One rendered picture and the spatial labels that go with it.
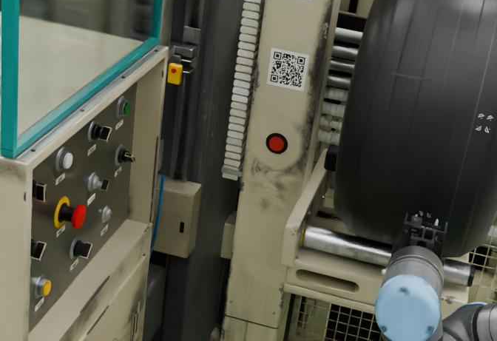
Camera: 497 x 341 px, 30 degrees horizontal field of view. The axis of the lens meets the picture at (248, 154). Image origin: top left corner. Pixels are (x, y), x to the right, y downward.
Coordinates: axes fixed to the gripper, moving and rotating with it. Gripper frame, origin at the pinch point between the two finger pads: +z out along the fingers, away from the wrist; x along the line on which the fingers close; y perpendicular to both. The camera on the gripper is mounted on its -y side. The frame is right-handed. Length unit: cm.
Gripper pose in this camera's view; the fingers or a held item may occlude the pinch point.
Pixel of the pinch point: (421, 238)
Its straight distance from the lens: 170.2
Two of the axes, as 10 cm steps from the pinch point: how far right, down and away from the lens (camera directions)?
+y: 1.5, -9.4, -3.1
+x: -9.6, -2.2, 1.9
